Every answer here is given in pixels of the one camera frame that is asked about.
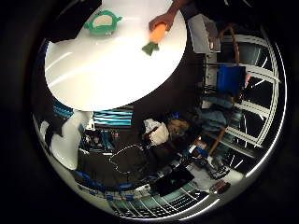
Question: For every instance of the orange plush carrot toy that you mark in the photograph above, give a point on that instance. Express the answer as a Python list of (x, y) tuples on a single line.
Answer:
[(157, 33)]

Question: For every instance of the green plush turtle toy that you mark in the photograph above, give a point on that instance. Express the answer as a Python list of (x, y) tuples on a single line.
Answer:
[(104, 28)]

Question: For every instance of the grey box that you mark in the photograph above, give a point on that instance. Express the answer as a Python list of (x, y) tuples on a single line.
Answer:
[(202, 34)]

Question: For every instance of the person in black clothes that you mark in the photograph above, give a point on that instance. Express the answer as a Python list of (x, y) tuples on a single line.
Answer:
[(215, 9)]

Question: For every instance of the blue striped panel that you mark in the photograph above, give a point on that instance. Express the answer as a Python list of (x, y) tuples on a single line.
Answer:
[(113, 117)]

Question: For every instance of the black bag with white stitching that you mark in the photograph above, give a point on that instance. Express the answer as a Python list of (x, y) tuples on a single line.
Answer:
[(127, 160)]

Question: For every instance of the brown wooden pole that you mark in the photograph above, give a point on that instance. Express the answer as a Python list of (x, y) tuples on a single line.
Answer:
[(237, 49)]

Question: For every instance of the blue chair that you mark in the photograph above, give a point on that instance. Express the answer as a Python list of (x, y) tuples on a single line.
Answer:
[(231, 78)]

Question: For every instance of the brown furry item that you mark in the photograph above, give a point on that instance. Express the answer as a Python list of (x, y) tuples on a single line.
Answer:
[(178, 127)]

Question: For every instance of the teal blue jacket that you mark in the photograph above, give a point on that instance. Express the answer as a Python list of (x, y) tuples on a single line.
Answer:
[(213, 119)]

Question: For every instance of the black laptop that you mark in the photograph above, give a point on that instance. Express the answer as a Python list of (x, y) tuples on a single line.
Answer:
[(174, 180)]

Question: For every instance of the white window frame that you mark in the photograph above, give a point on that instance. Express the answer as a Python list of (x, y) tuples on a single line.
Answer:
[(268, 77)]

